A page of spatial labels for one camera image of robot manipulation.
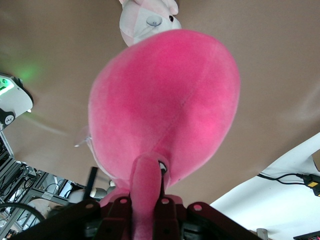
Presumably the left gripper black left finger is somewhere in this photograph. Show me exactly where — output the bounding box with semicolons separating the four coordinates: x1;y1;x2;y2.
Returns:
96;196;135;240

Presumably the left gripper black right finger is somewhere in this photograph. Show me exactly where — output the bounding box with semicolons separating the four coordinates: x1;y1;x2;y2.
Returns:
152;196;186;240

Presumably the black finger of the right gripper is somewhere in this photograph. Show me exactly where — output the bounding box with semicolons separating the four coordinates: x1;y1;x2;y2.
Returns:
85;166;99;201

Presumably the hot pink blob plush toy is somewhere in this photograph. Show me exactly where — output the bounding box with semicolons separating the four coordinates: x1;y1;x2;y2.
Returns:
74;28;241;240

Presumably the black adapter yellow label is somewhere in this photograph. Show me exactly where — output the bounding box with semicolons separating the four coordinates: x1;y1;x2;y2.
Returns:
301;174;320;198

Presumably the pale pink white dog plush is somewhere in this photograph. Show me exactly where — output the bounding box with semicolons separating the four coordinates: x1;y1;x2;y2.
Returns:
117;0;183;48

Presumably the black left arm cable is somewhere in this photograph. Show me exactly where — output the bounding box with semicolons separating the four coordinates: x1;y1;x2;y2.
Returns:
0;202;47;226

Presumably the small grey metal post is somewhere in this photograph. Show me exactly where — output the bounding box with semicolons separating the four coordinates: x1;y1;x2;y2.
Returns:
257;227;270;240

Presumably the black power cable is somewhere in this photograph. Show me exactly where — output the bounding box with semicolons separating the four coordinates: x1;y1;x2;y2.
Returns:
257;172;307;186

